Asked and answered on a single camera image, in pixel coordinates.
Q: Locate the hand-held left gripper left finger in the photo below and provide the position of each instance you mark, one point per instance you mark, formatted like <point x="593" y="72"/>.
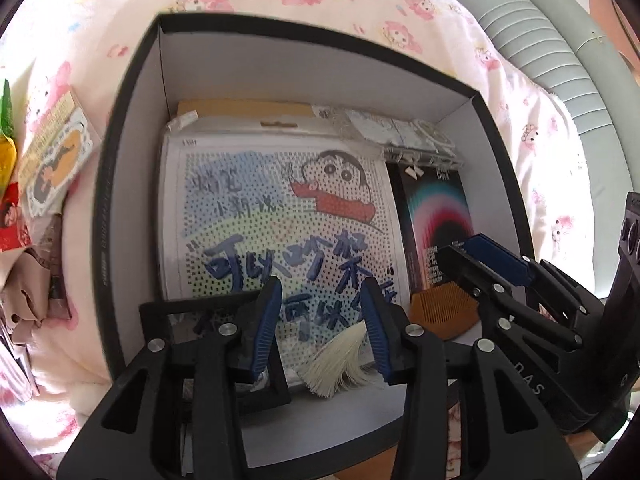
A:
<point x="265" y="326"/>

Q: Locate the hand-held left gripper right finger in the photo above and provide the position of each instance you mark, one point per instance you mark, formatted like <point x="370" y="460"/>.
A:
<point x="376" y="332"/>

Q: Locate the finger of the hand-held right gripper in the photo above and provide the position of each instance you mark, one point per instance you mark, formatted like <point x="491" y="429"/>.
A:
<point x="465" y="265"/>
<point x="495" y="251"/>

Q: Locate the brown wooden comb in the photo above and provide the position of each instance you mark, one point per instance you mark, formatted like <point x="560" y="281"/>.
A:
<point x="440" y="315"/>

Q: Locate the white tassel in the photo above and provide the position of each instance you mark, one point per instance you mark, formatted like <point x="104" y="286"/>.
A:
<point x="330" y="365"/>

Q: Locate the black box with rainbow print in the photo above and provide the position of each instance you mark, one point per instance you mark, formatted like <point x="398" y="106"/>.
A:
<point x="430" y="210"/>

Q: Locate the black square frame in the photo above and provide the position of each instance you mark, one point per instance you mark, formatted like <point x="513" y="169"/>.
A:
<point x="175" y="307"/>

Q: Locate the cartoon bead art pack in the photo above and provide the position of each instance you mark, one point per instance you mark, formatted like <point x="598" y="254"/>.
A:
<point x="250" y="210"/>

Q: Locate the clear cartoon phone case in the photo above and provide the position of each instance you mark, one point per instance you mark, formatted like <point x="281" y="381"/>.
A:
<point x="395" y="130"/>

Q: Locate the black cardboard storage box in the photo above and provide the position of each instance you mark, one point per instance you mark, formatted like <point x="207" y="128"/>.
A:
<point x="300" y="75"/>

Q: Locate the kraft paper envelope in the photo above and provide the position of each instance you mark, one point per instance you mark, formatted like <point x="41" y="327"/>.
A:
<point x="240" y="108"/>

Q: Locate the grey padded headboard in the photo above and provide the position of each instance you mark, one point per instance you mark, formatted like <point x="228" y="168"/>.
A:
<point x="540" y="25"/>

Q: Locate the red snack packet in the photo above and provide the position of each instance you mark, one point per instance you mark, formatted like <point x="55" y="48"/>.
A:
<point x="12" y="220"/>

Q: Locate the yellow snack packet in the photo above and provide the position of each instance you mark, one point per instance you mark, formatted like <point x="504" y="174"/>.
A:
<point x="7" y="160"/>

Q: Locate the green packet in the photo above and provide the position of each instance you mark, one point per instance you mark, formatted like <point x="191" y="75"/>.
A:
<point x="6" y="110"/>

